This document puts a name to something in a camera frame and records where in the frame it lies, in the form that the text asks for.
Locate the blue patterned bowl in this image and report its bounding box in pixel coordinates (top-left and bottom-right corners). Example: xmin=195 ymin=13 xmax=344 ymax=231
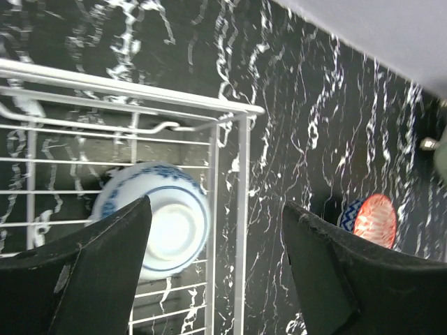
xmin=90 ymin=162 xmax=212 ymax=281

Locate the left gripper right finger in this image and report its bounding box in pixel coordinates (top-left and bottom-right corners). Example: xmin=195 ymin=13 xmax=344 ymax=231
xmin=282 ymin=202 xmax=446 ymax=334

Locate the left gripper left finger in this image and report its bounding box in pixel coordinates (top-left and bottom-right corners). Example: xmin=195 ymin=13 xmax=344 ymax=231
xmin=1 ymin=196 xmax=152 ymax=334

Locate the red patterned bowl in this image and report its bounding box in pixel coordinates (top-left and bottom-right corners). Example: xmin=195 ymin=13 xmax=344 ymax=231
xmin=337 ymin=193 xmax=397 ymax=248

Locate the white wire dish rack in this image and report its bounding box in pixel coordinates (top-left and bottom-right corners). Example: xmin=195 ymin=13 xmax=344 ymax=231
xmin=1 ymin=59 xmax=265 ymax=334

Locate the round pastel drawer cabinet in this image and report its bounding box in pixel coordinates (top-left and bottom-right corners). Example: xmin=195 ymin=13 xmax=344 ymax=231
xmin=420 ymin=128 xmax=447 ymax=183

